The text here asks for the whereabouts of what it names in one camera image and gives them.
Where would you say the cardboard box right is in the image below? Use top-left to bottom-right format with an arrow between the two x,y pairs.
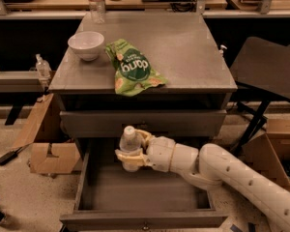
243,119 -> 290,192

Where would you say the small sanitizer bottle left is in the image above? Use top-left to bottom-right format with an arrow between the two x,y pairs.
36,54 -> 51,78

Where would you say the black power adapter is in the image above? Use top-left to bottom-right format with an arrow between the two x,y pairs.
0,151 -> 17,165

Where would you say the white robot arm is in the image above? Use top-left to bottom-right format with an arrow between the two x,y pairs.
115,126 -> 290,232

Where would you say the green snack bag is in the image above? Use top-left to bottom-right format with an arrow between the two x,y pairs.
105,39 -> 167,97

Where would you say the grey drawer cabinet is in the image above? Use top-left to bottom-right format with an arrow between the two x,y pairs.
47,11 -> 239,232

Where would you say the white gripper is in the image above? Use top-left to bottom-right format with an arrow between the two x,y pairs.
115,130 -> 176,172

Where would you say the cardboard box left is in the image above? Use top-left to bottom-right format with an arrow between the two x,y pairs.
12,94 -> 83,174

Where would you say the white ceramic bowl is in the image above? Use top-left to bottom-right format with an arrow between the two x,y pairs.
68,31 -> 104,61

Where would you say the wooden workbench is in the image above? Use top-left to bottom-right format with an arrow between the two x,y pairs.
6,0 -> 290,17

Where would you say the clear plastic bottle white cap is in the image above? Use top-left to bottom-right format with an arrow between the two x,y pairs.
118,125 -> 143,173

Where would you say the open middle drawer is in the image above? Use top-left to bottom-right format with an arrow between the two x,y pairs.
60,138 -> 227,232

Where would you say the closed upper drawer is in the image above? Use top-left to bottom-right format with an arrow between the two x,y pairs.
60,110 -> 226,138

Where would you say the cardboard box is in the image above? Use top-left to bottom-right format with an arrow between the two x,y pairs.
243,119 -> 290,192
12,94 -> 83,174

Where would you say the clear water bottle background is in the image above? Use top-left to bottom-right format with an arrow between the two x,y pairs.
88,0 -> 105,24

